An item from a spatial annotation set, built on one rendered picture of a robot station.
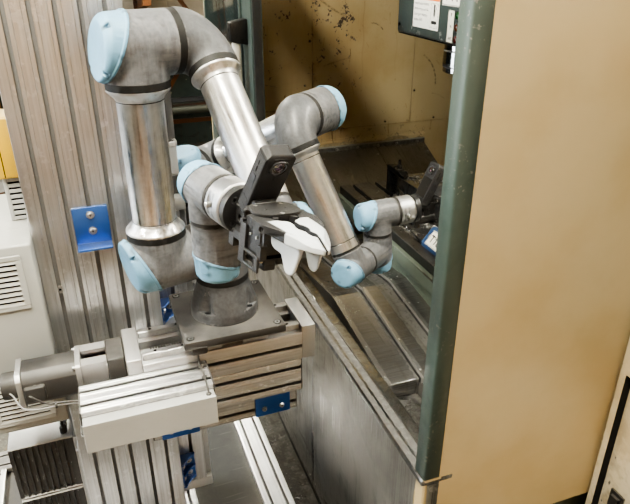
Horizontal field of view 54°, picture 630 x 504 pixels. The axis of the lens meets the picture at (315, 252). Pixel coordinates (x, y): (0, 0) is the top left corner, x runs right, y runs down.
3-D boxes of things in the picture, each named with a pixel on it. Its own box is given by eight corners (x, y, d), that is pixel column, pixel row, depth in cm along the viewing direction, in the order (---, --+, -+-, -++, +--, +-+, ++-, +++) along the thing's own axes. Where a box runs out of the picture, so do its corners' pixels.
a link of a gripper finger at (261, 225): (305, 242, 78) (269, 220, 85) (306, 229, 78) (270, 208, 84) (273, 247, 76) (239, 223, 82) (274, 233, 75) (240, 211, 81)
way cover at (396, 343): (390, 415, 171) (394, 367, 164) (290, 271, 247) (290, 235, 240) (484, 391, 180) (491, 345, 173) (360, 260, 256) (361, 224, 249)
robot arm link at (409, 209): (390, 192, 163) (404, 203, 156) (406, 190, 165) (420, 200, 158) (389, 218, 167) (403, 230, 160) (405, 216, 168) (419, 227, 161)
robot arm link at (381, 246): (351, 276, 163) (350, 238, 159) (371, 260, 172) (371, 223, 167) (378, 282, 159) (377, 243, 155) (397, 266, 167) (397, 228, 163)
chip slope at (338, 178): (308, 259, 257) (308, 200, 245) (264, 203, 313) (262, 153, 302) (491, 229, 284) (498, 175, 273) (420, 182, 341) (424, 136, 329)
